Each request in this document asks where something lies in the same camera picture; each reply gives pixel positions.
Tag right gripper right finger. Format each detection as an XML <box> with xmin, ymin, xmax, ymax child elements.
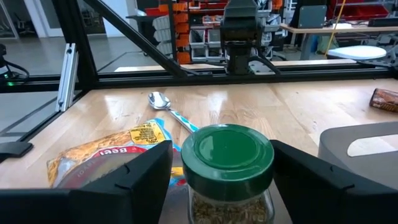
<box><xmin>269</xmin><ymin>139</ymin><xmax>398</xmax><ymax>224</ymax></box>

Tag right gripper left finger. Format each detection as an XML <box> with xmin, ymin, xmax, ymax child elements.
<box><xmin>0</xmin><ymin>139</ymin><xmax>174</xmax><ymax>224</ymax></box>

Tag yellow blue ramen packet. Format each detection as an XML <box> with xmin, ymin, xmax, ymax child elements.
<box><xmin>46</xmin><ymin>117</ymin><xmax>189</xmax><ymax>190</ymax></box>

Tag silver spoon blue patterned handle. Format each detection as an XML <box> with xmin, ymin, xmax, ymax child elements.
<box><xmin>147</xmin><ymin>91</ymin><xmax>200</xmax><ymax>134</ymax></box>

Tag green lid glass jar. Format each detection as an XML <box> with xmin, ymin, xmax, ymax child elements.
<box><xmin>180</xmin><ymin>123</ymin><xmax>275</xmax><ymax>224</ymax></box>

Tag brown orange snack packet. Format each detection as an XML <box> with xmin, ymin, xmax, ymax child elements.
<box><xmin>369</xmin><ymin>88</ymin><xmax>398</xmax><ymax>113</ymax></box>

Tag grey plastic bin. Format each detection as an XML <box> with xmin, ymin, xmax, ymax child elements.
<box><xmin>317</xmin><ymin>121</ymin><xmax>398</xmax><ymax>191</ymax></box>

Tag silver aluminium extrusion piece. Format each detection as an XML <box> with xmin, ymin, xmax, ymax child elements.
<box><xmin>55</xmin><ymin>42</ymin><xmax>78</xmax><ymax>113</ymax></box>

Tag wooden desk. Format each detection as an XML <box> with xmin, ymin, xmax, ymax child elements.
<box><xmin>279</xmin><ymin>23</ymin><xmax>398</xmax><ymax>62</ymax></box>

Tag dark grey monitor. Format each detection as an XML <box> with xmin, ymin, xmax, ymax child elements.
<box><xmin>297</xmin><ymin>4</ymin><xmax>328</xmax><ymax>29</ymax></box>

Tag shelf with orange grey bins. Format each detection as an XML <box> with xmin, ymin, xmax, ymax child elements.
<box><xmin>146</xmin><ymin>0</ymin><xmax>299</xmax><ymax>65</ymax></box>

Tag black floor device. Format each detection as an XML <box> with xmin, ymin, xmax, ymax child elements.
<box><xmin>0</xmin><ymin>43</ymin><xmax>30</xmax><ymax>87</ymax></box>

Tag silver aluminium base bracket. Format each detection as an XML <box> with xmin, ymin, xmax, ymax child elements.
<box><xmin>248</xmin><ymin>60</ymin><xmax>274</xmax><ymax>75</ymax></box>

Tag thin yellow cable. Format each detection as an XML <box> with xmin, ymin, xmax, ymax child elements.
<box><xmin>324</xmin><ymin>0</ymin><xmax>346</xmax><ymax>57</ymax></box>

